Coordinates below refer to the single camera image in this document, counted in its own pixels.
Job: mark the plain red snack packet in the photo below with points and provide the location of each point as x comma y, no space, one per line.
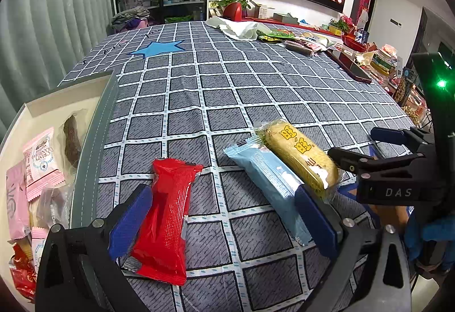
167,219

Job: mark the white tray box grey rim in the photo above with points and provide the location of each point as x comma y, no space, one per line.
42,116

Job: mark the red patterned snack packet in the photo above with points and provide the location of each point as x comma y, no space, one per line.
23,276

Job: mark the pile of clothes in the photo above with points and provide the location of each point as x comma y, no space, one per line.
129,15

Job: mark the grey checked tablecloth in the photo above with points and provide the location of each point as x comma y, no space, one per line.
213,91

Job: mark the black phone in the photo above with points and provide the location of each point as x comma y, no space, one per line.
350,65

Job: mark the light blue snack packet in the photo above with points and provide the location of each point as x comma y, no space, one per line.
266,173

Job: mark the tissue box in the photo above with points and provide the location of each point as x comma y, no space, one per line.
284,17

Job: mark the pile of assorted snacks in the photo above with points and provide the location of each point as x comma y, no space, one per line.
384,59

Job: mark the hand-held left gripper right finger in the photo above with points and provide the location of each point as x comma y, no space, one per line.
316,223

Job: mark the grey green curtain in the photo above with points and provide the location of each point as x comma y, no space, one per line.
53,31

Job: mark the red basket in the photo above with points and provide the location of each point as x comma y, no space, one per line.
354,44

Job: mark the white snack packet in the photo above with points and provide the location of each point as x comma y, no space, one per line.
316,37

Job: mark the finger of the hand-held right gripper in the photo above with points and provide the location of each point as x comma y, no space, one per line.
389,135
352,159

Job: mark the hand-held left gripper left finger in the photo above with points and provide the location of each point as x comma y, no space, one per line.
129,223

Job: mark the clear packet brown cake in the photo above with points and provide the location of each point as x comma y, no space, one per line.
51,205

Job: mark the clear yellow rice cracker packet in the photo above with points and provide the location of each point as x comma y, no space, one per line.
302,152

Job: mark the potted red flower plant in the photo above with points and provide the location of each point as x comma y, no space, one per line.
342,25

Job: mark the person's right hand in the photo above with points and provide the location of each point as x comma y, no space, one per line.
437,230

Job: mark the pink white cranberry packet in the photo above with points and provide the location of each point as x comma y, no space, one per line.
42,162

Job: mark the white carton boxes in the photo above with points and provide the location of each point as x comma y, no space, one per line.
265,11

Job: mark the green leafy plant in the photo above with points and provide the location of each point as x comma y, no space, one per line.
222,3

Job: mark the clear packet dark sausage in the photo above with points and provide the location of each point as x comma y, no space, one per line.
73,141

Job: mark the green snack packet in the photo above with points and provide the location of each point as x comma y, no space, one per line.
279,35

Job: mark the red plant pot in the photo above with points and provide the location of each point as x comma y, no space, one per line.
234,12

